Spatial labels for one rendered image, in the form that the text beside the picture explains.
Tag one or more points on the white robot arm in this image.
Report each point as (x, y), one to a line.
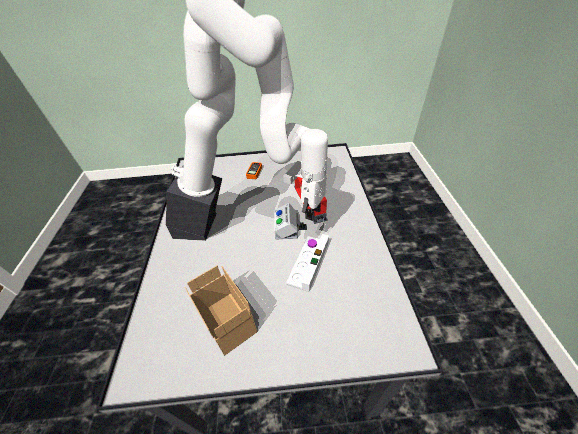
(256, 42)

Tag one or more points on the orange digital multimeter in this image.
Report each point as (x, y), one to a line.
(254, 170)

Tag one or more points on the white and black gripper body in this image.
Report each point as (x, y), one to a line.
(314, 191)

